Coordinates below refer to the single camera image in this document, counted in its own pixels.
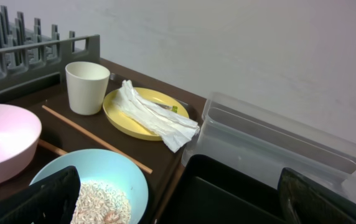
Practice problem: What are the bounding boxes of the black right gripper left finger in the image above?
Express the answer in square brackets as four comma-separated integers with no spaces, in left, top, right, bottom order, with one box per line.
[0,166,80,224]

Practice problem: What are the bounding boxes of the brown serving tray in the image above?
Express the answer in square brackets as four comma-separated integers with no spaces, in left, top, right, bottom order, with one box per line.
[0,58,207,224]

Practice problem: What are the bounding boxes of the grey dish rack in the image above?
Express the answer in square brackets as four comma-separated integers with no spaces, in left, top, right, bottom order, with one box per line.
[0,6,100,103]

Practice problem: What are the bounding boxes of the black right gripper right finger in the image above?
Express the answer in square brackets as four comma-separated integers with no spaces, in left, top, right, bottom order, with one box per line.
[278,167,356,224]

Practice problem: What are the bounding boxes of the green chopstick wrapper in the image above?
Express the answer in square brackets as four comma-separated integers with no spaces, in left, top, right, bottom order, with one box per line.
[157,103,177,113]

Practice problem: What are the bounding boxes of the cream plastic cup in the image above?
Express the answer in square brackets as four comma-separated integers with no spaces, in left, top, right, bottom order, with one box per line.
[65,62,110,116]

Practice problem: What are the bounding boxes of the wooden chopstick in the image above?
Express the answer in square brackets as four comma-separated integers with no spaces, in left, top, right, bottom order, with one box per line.
[38,139,67,156]
[42,105,153,174]

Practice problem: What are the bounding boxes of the yellow plate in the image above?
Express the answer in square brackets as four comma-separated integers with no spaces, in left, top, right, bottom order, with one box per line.
[103,87,196,141]

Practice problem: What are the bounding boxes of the wooden chopstick upper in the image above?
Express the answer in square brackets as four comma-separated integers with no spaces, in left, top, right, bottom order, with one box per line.
[42,105,153,174]

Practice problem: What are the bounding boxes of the white napkin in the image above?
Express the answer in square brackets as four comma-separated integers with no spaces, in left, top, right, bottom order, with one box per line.
[112,80,200,152]

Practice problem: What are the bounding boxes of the wooden chopstick lower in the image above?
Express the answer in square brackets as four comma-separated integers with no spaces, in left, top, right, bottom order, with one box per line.
[38,139,67,156]

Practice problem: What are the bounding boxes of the clear plastic bin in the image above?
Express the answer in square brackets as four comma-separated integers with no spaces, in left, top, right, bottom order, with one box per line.
[182,92,356,203]

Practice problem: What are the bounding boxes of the rice leftovers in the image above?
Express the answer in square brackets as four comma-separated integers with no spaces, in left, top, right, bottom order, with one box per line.
[70,180,131,224]

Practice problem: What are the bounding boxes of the light blue bowl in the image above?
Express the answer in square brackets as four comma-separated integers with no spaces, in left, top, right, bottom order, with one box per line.
[31,149,148,223]

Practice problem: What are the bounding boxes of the black waste tray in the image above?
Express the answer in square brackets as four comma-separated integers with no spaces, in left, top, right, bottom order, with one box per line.
[157,154,286,224]

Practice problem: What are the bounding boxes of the pink bowl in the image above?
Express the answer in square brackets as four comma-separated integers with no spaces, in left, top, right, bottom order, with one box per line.
[0,104,42,183]

